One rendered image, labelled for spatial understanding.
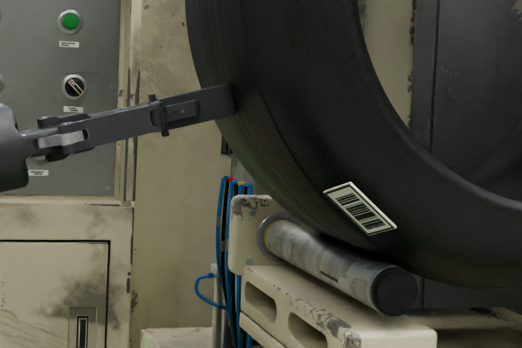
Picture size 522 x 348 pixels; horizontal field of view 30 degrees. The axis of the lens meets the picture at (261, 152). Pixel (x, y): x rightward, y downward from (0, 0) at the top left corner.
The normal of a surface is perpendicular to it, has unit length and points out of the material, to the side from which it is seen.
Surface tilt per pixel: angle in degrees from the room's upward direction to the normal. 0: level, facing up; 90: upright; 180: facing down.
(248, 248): 90
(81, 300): 90
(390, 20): 90
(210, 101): 89
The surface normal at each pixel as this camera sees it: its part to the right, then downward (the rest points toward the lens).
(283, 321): -0.96, -0.03
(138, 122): 0.50, 0.00
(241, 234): 0.29, 0.07
